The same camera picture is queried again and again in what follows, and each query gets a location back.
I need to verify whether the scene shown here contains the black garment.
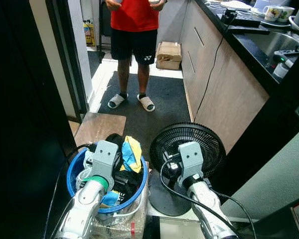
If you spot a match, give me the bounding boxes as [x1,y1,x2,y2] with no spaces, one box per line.
[106,133,145,205]

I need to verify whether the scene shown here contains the brown wooden floor board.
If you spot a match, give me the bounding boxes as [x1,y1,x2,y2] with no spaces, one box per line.
[72,113,127,146]

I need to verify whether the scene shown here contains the blue plastic laundry basket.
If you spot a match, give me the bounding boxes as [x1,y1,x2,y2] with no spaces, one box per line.
[66,146,149,215]

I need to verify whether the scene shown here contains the yellow and blue garment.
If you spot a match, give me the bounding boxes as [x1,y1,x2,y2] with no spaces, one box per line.
[121,136,143,174]

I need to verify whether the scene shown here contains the dark grey floor mat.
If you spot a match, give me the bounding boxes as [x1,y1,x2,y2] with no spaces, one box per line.
[96,71,191,152]

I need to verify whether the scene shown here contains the clear plastic wrapped pack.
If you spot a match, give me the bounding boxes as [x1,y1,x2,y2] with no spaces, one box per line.
[91,187,151,239]

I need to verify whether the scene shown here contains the wooden kitchen cabinet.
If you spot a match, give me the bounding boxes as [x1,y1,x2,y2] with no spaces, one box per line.
[181,0,270,153]

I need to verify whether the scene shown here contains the brown cardboard box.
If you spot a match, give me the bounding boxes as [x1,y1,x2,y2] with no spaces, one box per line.
[155,42,183,70]

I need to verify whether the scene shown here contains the yellow plastic bottle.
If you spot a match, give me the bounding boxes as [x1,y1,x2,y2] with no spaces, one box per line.
[83,20,96,47]

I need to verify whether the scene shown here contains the grey power strip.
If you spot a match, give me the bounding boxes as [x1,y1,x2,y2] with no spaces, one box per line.
[272,48,299,64]

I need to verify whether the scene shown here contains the person in red shirt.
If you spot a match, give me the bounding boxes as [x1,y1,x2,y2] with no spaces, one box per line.
[104,0,168,113]

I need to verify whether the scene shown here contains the black countertop device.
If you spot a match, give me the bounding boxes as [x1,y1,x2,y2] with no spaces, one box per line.
[219,10,263,28]

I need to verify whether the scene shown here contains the white patterned mug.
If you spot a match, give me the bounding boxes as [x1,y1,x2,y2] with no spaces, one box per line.
[279,7,295,23]
[263,5,283,22]

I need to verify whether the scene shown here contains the white plate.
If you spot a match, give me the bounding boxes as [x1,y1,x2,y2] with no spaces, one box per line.
[221,0,253,11]

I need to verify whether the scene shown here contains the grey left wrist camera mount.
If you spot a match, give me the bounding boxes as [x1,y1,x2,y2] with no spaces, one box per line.
[89,140,120,181]

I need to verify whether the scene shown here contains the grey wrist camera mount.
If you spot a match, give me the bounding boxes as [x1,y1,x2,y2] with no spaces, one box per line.
[178,142,205,181]
[89,140,120,181]

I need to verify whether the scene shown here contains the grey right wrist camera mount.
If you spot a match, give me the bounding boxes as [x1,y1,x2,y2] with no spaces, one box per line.
[178,142,205,181]

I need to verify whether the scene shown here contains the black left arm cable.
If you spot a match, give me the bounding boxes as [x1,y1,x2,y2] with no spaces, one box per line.
[42,143,93,239]

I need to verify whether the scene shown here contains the thin black hanging cable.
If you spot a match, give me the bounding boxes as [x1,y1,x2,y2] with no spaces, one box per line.
[196,36,226,121]

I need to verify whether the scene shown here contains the dark door frame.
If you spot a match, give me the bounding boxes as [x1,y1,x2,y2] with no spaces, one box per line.
[44,0,91,123]

